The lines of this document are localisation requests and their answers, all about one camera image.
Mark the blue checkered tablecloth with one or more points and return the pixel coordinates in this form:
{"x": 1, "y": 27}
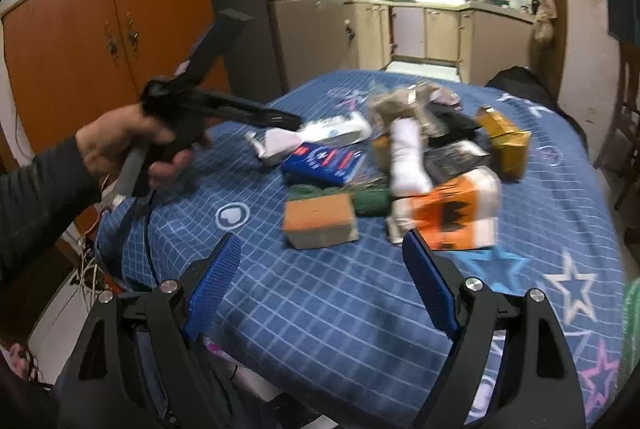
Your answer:
{"x": 344, "y": 326}

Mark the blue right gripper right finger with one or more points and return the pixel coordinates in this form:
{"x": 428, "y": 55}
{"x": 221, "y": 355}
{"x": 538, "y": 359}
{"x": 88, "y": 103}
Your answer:
{"x": 437, "y": 281}

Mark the yellow gold box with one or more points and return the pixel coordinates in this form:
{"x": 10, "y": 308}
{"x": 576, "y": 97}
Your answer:
{"x": 508, "y": 143}

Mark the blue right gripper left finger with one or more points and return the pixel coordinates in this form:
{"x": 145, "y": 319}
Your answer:
{"x": 206, "y": 282}

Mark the dark left forearm sleeve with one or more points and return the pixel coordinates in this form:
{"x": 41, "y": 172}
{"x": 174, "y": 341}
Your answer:
{"x": 38, "y": 203}

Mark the person's left hand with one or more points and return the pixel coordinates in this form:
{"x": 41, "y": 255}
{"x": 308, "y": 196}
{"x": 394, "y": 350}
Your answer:
{"x": 104, "y": 143}

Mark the blue medicine box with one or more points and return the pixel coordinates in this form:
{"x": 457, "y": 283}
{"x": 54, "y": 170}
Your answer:
{"x": 323, "y": 165}

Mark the black foil packet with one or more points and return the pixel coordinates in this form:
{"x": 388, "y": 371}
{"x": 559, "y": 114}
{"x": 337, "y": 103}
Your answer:
{"x": 447, "y": 162}

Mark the beige wrapper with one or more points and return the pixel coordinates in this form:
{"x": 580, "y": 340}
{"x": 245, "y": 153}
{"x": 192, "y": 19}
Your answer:
{"x": 411, "y": 101}

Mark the black bag on floor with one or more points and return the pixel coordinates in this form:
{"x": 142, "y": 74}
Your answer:
{"x": 521, "y": 82}

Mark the green lined trash bin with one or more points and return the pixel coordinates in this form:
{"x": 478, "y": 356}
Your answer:
{"x": 631, "y": 332}

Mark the orange white carton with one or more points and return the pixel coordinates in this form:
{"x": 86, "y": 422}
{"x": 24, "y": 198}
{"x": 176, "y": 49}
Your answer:
{"x": 460, "y": 214}

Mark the green scouring pad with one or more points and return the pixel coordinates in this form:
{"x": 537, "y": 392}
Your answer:
{"x": 367, "y": 200}

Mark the white tube package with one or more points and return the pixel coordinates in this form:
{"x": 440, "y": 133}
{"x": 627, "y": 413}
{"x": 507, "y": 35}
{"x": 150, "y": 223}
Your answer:
{"x": 277, "y": 144}

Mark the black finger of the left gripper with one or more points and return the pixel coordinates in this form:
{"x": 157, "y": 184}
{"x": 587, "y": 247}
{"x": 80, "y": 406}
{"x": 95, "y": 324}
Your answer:
{"x": 245, "y": 111}

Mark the orange wooden cabinet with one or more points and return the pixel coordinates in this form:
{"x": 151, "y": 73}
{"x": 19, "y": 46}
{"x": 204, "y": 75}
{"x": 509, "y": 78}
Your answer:
{"x": 69, "y": 61}

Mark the wooden chair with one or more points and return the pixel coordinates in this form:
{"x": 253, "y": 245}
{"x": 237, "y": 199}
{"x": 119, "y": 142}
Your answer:
{"x": 625, "y": 117}

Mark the beige kitchen counter cabinets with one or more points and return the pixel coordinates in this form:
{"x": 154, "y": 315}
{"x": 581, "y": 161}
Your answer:
{"x": 473, "y": 41}

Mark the white rolled sock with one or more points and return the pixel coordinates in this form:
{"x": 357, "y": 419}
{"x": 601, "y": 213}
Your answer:
{"x": 407, "y": 174}

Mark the orange sponge block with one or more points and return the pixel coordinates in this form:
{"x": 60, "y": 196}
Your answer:
{"x": 320, "y": 222}

